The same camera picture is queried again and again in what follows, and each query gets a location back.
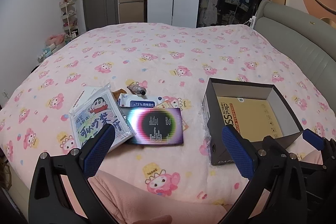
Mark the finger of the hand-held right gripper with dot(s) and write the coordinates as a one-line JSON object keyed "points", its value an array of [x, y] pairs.
{"points": [[312, 138], [274, 145]]}

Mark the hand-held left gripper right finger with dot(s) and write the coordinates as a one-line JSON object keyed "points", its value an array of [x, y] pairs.
{"points": [[239, 153]]}

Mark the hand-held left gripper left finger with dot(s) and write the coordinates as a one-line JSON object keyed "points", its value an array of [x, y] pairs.
{"points": [[98, 150]]}

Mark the cartoon bead art kit bag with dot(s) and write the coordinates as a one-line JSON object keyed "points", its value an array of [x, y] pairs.
{"points": [[92, 119]]}

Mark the dark cardboard box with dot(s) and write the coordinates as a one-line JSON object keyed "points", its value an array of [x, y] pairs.
{"points": [[214, 119]]}

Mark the dark holographic booklet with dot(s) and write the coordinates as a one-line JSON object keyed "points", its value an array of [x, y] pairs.
{"points": [[155, 125]]}

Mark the tan flat packaging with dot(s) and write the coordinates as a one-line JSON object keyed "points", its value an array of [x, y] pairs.
{"points": [[262, 116]]}

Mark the clear plastic wrap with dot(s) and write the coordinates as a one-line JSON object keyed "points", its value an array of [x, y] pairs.
{"points": [[204, 121]]}

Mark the white flat envelope box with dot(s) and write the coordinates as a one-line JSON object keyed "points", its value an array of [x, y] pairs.
{"points": [[85, 94]]}

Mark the wooden comb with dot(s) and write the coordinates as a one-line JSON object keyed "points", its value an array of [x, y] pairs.
{"points": [[116, 95]]}

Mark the yellow patterned card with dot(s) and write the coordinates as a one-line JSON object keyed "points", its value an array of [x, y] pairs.
{"points": [[185, 124]]}

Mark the wet wipes pack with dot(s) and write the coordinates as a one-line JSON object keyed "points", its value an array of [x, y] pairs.
{"points": [[141, 102]]}

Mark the small tube with black cap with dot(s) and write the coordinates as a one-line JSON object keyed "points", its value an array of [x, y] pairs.
{"points": [[135, 88]]}

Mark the pink fluffy garment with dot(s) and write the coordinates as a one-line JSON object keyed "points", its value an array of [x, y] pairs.
{"points": [[162, 203]]}

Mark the grey padded headboard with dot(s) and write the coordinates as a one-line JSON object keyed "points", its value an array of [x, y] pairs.
{"points": [[296, 37]]}

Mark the pink printed blanket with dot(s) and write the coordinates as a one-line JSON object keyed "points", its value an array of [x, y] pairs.
{"points": [[168, 56]]}

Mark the pink bundle on floor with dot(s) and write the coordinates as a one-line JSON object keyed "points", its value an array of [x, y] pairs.
{"points": [[56, 39]]}

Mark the white power strip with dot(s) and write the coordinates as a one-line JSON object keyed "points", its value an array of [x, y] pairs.
{"points": [[252, 22]]}

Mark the white shelf rack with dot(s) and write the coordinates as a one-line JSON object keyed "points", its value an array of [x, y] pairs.
{"points": [[68, 19]]}

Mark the beige cabinet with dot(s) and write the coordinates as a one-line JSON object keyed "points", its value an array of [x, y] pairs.
{"points": [[131, 10]]}

